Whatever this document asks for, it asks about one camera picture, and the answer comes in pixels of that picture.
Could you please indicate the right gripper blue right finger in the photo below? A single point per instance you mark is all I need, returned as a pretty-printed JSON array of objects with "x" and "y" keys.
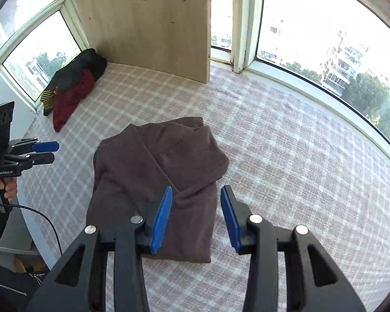
[{"x": 235, "y": 215}]

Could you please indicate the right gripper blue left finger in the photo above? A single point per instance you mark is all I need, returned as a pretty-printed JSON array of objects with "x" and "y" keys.
[{"x": 161, "y": 219}]

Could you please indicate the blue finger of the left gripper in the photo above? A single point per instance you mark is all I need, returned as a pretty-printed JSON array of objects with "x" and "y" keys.
[
  {"x": 41, "y": 158},
  {"x": 52, "y": 146}
]

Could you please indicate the brown fleece garment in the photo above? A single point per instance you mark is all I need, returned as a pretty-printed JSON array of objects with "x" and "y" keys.
[{"x": 133, "y": 169}]

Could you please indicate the person's left hand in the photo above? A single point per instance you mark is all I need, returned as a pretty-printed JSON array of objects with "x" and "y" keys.
[{"x": 10, "y": 189}]

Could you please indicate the dark red garment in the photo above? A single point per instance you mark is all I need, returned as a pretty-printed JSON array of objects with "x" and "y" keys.
[{"x": 65, "y": 102}]

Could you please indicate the pink plaid bed sheet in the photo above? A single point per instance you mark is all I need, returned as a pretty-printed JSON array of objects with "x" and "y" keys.
[{"x": 292, "y": 160}]

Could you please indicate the black zippered jacket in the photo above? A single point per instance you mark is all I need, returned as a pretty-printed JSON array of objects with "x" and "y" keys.
[{"x": 16, "y": 289}]

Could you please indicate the light wooden board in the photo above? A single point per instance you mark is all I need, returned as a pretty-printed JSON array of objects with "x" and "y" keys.
[{"x": 171, "y": 36}]

